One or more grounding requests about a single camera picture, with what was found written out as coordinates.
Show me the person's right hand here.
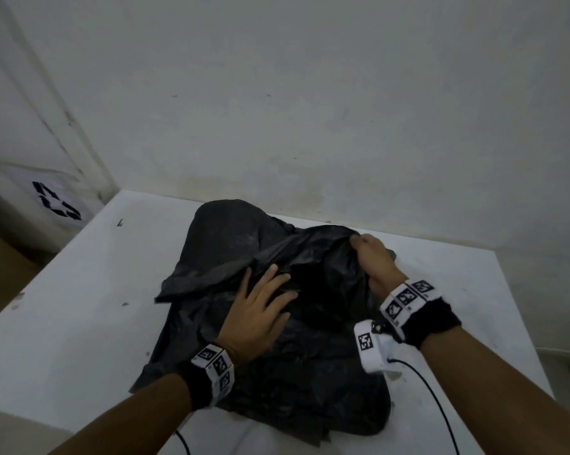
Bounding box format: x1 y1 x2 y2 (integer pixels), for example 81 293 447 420
350 233 408 299

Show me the person's left hand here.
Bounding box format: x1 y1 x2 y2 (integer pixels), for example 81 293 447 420
217 264 299 365

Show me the new black trash bag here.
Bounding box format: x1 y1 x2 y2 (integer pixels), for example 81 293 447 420
129 198 397 446

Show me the person's right forearm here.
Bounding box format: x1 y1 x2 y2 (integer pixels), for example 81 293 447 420
419 325 570 455

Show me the person's left forearm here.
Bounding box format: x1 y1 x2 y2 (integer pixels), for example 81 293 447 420
47 372 193 455

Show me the left wristband with markers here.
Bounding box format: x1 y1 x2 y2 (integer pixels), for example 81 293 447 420
178 343 236 412

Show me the wristband with markers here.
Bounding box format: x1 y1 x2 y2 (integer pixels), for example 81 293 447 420
378 278 462 350
178 343 236 412

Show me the right wristband with markers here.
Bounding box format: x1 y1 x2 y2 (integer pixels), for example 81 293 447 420
378 278 462 350

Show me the white table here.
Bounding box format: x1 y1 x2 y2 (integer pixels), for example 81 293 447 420
0 189 556 455

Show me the black recycling symbol sticker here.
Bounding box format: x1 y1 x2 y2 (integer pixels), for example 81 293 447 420
32 181 82 220

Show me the brown cardboard panel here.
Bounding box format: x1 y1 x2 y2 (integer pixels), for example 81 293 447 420
0 222 42 330

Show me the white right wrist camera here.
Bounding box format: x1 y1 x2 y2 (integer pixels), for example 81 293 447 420
353 319 402 375

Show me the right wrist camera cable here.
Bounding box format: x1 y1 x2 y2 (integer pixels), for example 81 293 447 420
388 358 461 455

